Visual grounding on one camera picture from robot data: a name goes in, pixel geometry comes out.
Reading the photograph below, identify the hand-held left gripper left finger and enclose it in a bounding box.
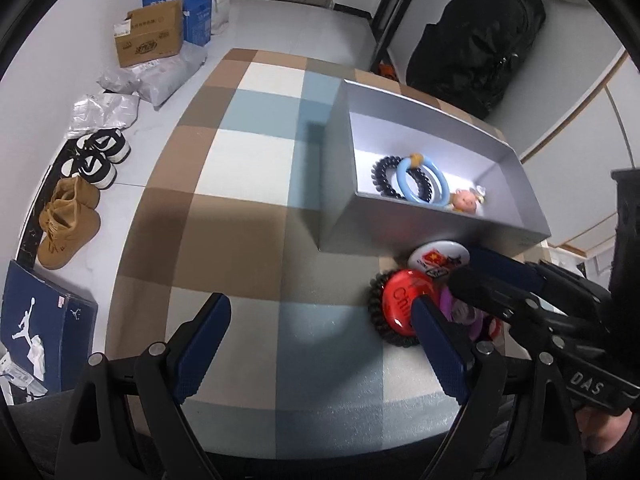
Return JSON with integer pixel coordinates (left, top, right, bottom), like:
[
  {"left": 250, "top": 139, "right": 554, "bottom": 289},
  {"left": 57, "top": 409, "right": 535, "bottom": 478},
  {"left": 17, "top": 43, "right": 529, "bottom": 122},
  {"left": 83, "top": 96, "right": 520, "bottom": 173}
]
[{"left": 55, "top": 292, "right": 232, "bottom": 480}]

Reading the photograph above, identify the large grey plastic parcel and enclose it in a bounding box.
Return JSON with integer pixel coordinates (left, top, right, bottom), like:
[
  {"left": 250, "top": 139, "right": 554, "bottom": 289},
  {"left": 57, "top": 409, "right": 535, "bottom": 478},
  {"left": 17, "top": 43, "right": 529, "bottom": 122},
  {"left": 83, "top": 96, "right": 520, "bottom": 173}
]
[{"left": 97, "top": 42, "right": 208, "bottom": 107}]

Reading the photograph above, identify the tan suede boot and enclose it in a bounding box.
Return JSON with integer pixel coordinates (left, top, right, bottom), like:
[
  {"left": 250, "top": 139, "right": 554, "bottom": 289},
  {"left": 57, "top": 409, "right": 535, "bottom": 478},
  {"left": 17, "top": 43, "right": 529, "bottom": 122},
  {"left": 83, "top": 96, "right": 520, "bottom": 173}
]
[
  {"left": 37, "top": 200, "right": 101, "bottom": 269},
  {"left": 52, "top": 176, "right": 101, "bottom": 211}
]

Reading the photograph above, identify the red round badge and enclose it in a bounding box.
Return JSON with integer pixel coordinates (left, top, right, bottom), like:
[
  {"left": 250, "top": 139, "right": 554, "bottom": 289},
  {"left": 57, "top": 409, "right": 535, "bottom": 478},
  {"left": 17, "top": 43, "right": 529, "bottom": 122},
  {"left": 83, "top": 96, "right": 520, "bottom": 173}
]
[{"left": 382, "top": 270, "right": 441, "bottom": 338}]

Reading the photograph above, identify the pale blue bangle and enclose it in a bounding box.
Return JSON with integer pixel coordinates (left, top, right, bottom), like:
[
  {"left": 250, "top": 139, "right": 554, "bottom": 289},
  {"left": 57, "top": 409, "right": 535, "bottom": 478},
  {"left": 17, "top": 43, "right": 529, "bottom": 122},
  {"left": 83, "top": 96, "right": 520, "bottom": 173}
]
[{"left": 425, "top": 164, "right": 452, "bottom": 209}]

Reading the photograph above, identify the silver cardboard box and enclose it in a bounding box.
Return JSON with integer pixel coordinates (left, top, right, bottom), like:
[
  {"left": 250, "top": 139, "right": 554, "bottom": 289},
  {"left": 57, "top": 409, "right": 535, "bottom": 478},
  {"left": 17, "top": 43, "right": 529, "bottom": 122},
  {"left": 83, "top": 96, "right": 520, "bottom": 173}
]
[{"left": 316, "top": 79, "right": 552, "bottom": 257}]

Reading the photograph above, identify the black coil hair tie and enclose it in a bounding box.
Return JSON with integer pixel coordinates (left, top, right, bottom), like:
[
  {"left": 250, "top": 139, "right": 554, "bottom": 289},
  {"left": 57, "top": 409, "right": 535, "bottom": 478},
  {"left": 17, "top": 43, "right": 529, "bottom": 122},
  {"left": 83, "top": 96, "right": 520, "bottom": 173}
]
[{"left": 371, "top": 155, "right": 426, "bottom": 200}]

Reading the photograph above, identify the person's right hand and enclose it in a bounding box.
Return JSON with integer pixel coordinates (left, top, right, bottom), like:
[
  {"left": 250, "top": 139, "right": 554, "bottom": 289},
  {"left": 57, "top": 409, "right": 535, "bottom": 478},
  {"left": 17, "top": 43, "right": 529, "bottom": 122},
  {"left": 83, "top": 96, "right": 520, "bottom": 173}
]
[{"left": 575, "top": 402, "right": 638, "bottom": 458}]

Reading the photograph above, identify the black spiral hair tie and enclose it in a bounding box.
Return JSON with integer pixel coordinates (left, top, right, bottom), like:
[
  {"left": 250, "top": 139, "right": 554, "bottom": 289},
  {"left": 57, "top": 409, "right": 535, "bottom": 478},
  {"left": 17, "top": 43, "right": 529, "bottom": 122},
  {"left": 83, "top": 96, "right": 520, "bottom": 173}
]
[{"left": 367, "top": 270, "right": 423, "bottom": 348}]

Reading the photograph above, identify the pink pig charm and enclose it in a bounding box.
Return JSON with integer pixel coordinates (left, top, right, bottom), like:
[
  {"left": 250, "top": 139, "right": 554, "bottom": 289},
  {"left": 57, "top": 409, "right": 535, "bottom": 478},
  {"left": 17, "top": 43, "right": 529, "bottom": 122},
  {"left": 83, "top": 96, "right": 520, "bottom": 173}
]
[{"left": 449, "top": 186, "right": 487, "bottom": 216}]

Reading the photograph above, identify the black and white sneaker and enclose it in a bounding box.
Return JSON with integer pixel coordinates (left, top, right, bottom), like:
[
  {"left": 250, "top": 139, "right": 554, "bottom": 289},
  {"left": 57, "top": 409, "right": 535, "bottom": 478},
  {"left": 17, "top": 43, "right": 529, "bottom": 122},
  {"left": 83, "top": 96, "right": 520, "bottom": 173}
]
[
  {"left": 77, "top": 129, "right": 132, "bottom": 165},
  {"left": 62, "top": 149, "right": 118, "bottom": 190}
]

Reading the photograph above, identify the blue bangle with amber bead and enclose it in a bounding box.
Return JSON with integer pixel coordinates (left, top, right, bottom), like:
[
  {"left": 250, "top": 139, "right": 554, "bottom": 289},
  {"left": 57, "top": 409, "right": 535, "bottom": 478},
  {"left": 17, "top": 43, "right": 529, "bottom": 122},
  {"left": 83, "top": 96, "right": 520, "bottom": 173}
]
[{"left": 396, "top": 152, "right": 443, "bottom": 206}]

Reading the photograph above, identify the red white keychain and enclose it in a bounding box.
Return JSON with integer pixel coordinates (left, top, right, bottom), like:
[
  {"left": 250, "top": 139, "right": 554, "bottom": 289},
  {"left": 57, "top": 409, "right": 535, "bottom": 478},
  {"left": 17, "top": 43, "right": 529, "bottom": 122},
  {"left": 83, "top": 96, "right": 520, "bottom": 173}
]
[{"left": 480, "top": 317, "right": 507, "bottom": 347}]

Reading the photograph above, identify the purple ring bangle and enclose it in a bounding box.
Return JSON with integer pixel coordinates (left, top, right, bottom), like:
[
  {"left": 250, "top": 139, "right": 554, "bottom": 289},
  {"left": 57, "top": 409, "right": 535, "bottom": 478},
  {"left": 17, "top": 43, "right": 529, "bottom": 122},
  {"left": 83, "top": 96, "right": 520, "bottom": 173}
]
[{"left": 440, "top": 292, "right": 488, "bottom": 341}]

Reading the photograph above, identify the white wardrobe with gold trim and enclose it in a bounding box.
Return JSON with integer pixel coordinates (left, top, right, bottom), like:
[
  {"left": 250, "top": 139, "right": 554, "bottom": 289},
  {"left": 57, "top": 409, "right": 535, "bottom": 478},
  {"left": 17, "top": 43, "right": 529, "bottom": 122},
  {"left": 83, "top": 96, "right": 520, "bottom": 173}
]
[{"left": 520, "top": 45, "right": 640, "bottom": 261}]

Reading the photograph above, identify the white plastic wrapper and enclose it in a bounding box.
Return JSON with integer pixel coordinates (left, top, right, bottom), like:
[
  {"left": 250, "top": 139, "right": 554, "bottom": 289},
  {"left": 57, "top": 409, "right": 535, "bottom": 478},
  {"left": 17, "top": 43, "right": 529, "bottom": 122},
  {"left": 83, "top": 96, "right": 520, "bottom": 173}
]
[{"left": 0, "top": 352, "right": 48, "bottom": 406}]

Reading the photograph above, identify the black backpack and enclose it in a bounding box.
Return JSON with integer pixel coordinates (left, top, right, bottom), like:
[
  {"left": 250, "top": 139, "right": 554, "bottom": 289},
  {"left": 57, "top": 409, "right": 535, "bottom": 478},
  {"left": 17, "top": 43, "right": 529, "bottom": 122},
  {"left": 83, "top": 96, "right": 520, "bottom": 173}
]
[{"left": 405, "top": 0, "right": 547, "bottom": 121}]

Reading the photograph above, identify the grey cloth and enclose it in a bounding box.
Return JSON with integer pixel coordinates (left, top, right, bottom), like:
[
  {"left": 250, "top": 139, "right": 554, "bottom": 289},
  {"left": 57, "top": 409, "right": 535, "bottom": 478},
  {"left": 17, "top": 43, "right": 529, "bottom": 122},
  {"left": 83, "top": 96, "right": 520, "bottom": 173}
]
[{"left": 7, "top": 390, "right": 76, "bottom": 480}]

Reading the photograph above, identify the blue carton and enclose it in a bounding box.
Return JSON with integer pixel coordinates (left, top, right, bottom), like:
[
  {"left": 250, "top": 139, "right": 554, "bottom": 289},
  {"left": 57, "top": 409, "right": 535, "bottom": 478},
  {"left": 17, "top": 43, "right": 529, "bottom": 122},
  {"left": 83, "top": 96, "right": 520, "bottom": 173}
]
[{"left": 182, "top": 0, "right": 216, "bottom": 47}]

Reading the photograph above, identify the checkered tablecloth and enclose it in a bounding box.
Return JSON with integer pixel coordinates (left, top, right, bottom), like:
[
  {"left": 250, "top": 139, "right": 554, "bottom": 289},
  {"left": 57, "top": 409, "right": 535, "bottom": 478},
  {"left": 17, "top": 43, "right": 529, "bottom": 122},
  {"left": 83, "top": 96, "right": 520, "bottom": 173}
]
[{"left": 102, "top": 47, "right": 556, "bottom": 463}]

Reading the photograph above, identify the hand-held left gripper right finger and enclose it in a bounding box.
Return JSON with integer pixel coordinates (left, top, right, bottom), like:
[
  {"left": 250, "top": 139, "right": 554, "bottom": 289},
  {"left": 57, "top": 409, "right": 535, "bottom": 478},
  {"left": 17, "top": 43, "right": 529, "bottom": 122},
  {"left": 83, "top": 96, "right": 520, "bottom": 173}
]
[{"left": 410, "top": 296, "right": 586, "bottom": 480}]

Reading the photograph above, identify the brown cardboard box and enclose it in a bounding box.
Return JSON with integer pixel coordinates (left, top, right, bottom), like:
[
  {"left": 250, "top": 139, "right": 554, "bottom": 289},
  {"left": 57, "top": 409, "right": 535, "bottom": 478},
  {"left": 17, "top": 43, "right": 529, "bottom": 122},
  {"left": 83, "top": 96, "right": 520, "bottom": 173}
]
[{"left": 112, "top": 0, "right": 186, "bottom": 68}]

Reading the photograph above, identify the white round badge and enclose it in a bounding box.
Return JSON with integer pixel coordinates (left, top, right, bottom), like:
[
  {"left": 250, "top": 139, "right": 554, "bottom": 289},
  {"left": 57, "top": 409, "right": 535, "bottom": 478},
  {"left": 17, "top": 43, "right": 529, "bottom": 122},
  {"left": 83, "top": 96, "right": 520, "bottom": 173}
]
[{"left": 407, "top": 241, "right": 471, "bottom": 281}]

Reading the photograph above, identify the small silver plastic parcel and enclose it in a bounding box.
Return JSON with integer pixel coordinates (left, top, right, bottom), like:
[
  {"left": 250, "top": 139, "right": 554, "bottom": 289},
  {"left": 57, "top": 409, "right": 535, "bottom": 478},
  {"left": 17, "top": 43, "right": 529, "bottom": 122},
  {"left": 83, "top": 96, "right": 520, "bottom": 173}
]
[{"left": 65, "top": 92, "right": 141, "bottom": 138}]

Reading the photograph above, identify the dark blue shoe box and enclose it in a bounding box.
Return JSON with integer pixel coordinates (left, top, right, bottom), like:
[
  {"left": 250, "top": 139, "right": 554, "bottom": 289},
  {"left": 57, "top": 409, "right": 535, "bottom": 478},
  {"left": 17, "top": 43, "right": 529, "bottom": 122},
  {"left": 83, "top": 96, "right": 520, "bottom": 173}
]
[{"left": 0, "top": 259, "right": 98, "bottom": 393}]

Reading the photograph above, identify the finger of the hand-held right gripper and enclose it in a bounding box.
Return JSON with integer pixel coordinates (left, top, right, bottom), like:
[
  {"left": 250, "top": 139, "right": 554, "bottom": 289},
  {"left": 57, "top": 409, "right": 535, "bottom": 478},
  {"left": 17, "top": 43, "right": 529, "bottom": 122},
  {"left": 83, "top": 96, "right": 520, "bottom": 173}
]
[
  {"left": 448, "top": 267, "right": 596, "bottom": 361},
  {"left": 467, "top": 247, "right": 608, "bottom": 313}
]

